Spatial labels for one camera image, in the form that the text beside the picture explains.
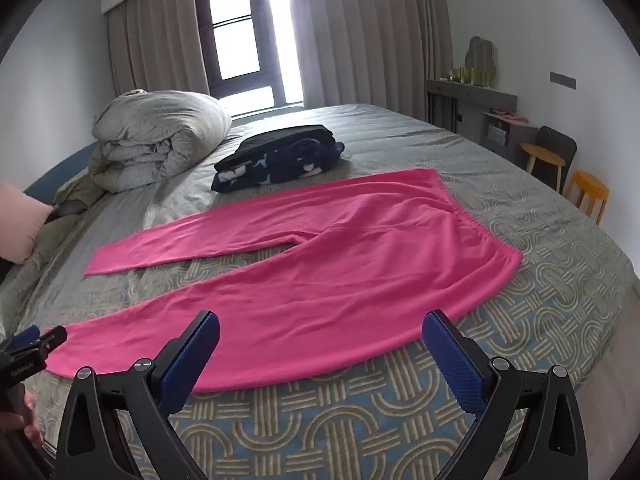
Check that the folded navy printed garment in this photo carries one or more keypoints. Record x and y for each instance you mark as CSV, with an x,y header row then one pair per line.
x,y
270,170

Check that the folded black garment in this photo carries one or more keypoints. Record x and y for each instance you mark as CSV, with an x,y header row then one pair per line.
x,y
285,140

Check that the yellow-green bottle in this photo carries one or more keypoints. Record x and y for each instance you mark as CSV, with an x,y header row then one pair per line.
x,y
467,75

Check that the pink pants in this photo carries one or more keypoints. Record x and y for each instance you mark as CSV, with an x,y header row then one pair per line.
x,y
300,285

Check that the beige curtain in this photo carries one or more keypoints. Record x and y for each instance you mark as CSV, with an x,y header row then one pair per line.
x,y
370,35
155,40

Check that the person's left hand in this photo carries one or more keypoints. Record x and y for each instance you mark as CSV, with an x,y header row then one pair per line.
x,y
34,422

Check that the grey desk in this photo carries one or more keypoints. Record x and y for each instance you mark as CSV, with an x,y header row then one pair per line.
x,y
470,100

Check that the dark grey chair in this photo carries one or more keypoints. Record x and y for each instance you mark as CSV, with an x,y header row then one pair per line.
x,y
557,142

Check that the light wooden stool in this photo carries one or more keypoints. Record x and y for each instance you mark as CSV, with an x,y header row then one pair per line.
x,y
542,152

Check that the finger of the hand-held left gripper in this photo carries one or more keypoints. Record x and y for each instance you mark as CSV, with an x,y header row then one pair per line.
x,y
52,340
25,336

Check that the wavy edged mirror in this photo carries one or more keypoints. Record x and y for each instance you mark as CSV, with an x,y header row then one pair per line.
x,y
481,57

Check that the bed with patterned sheet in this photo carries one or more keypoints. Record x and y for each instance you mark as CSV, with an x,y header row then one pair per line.
x,y
500,285

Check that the crumpled beige cloth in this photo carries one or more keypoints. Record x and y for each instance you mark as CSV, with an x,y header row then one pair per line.
x,y
75,202

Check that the orange stool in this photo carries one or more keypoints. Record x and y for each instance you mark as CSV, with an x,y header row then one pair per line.
x,y
587,185

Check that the grey wall panel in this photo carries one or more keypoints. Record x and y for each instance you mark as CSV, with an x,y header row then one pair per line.
x,y
562,77

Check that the pink cloth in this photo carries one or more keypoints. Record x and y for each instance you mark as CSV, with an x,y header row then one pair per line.
x,y
510,115

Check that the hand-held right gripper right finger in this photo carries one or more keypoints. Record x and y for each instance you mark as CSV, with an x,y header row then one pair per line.
x,y
452,360

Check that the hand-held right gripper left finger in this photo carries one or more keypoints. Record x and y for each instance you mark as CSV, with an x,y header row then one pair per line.
x,y
192,357

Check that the folded patterned grey duvet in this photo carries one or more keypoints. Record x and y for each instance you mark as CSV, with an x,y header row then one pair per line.
x,y
160,135

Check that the pale pink pillow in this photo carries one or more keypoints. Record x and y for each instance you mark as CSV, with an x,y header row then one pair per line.
x,y
25,222

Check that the dark framed window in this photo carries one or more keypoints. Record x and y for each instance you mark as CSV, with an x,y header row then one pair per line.
x,y
235,35

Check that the blue headboard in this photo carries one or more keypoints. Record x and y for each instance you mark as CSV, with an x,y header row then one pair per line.
x,y
50,175

